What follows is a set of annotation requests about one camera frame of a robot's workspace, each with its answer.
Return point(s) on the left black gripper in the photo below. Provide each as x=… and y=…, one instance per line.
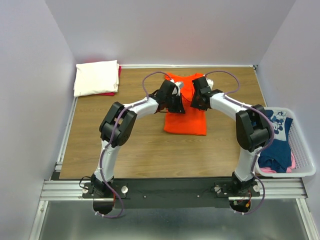
x=179, y=107

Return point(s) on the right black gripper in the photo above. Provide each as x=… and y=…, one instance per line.
x=194, y=104

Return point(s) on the orange t shirt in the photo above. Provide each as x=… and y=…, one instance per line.
x=193, y=121

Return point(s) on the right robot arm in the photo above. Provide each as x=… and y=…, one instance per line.
x=253, y=132

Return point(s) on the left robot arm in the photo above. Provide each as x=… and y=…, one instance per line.
x=118, y=124

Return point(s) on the folded red t shirt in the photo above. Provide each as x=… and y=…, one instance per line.
x=118, y=81

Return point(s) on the folded white t shirt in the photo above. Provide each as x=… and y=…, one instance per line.
x=95, y=78

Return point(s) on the navy patterned t shirt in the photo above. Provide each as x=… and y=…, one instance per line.
x=279, y=150

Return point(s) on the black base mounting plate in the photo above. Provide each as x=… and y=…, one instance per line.
x=169, y=193

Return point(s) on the pink t shirt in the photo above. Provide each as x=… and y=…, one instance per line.
x=271, y=166

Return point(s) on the white plastic basket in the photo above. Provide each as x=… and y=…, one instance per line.
x=304, y=164

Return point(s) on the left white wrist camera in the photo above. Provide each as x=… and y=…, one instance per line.
x=177, y=87

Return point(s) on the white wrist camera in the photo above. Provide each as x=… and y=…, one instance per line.
x=177, y=87
x=210, y=83

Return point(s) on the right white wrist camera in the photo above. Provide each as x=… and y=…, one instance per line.
x=210, y=83

